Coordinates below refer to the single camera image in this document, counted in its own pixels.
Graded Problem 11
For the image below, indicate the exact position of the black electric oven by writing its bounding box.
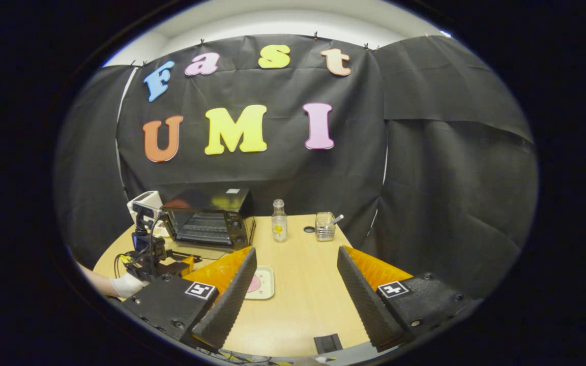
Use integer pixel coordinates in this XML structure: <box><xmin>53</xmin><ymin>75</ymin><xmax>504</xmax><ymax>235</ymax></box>
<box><xmin>162</xmin><ymin>188</ymin><xmax>256</xmax><ymax>261</ymax></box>

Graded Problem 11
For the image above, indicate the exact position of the clear glass bottle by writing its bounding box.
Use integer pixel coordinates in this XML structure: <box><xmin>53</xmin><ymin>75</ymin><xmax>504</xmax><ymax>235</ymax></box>
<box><xmin>272</xmin><ymin>199</ymin><xmax>288</xmax><ymax>242</ymax></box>

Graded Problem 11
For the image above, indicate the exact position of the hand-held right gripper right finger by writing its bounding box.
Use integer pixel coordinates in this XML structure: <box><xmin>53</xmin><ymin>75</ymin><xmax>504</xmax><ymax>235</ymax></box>
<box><xmin>337</xmin><ymin>246</ymin><xmax>472</xmax><ymax>352</ymax></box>

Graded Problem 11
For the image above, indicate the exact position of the white food tray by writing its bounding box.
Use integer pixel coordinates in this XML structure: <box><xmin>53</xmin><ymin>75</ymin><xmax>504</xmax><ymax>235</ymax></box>
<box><xmin>245</xmin><ymin>266</ymin><xmax>275</xmax><ymax>300</ymax></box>

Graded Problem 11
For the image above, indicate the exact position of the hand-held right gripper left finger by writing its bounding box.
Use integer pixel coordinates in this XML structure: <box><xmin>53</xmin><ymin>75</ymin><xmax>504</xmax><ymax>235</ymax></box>
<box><xmin>120</xmin><ymin>246</ymin><xmax>258</xmax><ymax>352</ymax></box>

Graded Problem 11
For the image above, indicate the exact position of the white toaster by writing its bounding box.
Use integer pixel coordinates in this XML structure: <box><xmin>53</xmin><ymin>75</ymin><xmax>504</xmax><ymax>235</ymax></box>
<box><xmin>127</xmin><ymin>191</ymin><xmax>164</xmax><ymax>225</ymax></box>

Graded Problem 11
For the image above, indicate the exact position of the black backdrop cloth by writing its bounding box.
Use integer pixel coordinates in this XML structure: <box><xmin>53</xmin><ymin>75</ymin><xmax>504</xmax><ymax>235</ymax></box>
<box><xmin>54</xmin><ymin>33</ymin><xmax>539</xmax><ymax>300</ymax></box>

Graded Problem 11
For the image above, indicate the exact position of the wire mesh holder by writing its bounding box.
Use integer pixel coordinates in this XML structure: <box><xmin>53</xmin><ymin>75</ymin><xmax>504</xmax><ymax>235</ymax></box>
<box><xmin>315</xmin><ymin>212</ymin><xmax>336</xmax><ymax>241</ymax></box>

